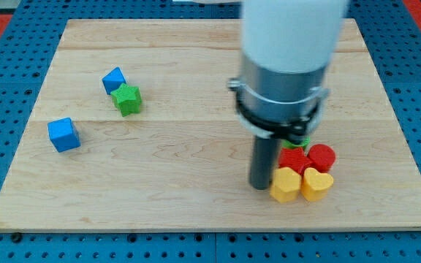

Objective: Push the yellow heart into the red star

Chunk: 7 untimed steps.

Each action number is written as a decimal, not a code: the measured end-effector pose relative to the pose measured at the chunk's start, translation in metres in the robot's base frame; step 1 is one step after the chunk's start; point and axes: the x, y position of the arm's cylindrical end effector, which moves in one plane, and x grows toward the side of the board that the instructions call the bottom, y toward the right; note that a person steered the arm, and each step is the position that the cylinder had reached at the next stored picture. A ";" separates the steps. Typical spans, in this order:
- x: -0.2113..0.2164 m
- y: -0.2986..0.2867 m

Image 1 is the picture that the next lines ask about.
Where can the red cylinder block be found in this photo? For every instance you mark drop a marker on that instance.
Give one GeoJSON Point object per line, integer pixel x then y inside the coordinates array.
{"type": "Point", "coordinates": [322, 157]}

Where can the green star block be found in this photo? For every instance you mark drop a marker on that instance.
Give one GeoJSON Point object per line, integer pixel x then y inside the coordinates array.
{"type": "Point", "coordinates": [127, 99]}

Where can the yellow pentagon block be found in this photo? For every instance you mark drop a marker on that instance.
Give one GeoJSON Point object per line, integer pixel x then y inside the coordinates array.
{"type": "Point", "coordinates": [285, 186]}

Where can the blue triangular block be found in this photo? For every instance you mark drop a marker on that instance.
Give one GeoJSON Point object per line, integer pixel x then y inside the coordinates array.
{"type": "Point", "coordinates": [113, 80]}

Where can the yellow heart block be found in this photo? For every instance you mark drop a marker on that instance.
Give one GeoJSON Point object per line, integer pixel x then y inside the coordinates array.
{"type": "Point", "coordinates": [315, 185]}

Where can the wooden board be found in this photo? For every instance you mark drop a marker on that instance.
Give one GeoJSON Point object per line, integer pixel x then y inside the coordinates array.
{"type": "Point", "coordinates": [181, 164]}

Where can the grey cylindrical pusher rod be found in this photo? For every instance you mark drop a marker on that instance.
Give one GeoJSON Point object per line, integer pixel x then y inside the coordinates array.
{"type": "Point", "coordinates": [263, 160]}

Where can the red star block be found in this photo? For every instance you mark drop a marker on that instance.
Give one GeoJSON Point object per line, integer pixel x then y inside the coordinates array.
{"type": "Point", "coordinates": [295, 159]}

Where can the blue cube block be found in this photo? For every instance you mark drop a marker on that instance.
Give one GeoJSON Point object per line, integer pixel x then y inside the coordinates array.
{"type": "Point", "coordinates": [63, 134]}

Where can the green cylinder block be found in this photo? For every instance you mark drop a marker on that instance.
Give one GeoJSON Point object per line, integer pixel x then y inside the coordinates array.
{"type": "Point", "coordinates": [292, 145]}

